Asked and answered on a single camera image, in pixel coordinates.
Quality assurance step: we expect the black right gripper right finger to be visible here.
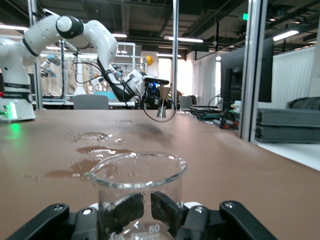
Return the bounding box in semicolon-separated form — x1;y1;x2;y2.
151;191;278;240

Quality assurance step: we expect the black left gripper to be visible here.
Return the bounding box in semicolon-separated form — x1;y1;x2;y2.
146;83;176;110

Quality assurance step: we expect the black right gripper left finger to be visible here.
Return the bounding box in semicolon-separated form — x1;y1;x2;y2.
7;192;145;240

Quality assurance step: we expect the silver metal jigger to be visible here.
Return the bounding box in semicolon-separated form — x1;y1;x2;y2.
156;86;172;119

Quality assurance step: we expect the clear glass beaker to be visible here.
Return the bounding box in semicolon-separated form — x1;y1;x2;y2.
83;151;188;240

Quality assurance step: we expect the grey office chair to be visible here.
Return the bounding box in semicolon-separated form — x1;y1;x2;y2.
178;95;194;111
73;94;110;111

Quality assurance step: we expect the brown table mat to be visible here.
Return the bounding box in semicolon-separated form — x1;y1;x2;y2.
0;109;320;240

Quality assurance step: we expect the spilled liquid puddle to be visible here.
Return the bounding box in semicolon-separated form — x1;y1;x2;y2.
44;159;101;180
75;145;134;156
70;131;114;143

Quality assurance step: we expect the ceiling tube light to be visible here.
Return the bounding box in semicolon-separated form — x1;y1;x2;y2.
0;24;30;32
167;36;204;44
272;29;300;42

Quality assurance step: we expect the black monitor panel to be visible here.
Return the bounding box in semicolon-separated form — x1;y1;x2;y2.
220;37;275;104

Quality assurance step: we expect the grey plastic case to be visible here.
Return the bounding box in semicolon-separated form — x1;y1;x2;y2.
256;107;320;127
254;124;320;144

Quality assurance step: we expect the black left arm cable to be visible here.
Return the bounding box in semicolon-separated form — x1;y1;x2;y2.
96;57;177;123

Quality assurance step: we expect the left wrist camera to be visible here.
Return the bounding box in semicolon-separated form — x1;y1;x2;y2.
143;76;171;86

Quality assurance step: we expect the aluminium frame post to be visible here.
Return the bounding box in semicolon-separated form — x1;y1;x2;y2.
239;0;269;144
172;0;181;111
27;0;44;111

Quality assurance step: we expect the tangled cable pile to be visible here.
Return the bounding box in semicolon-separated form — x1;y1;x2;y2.
193;99;241;130

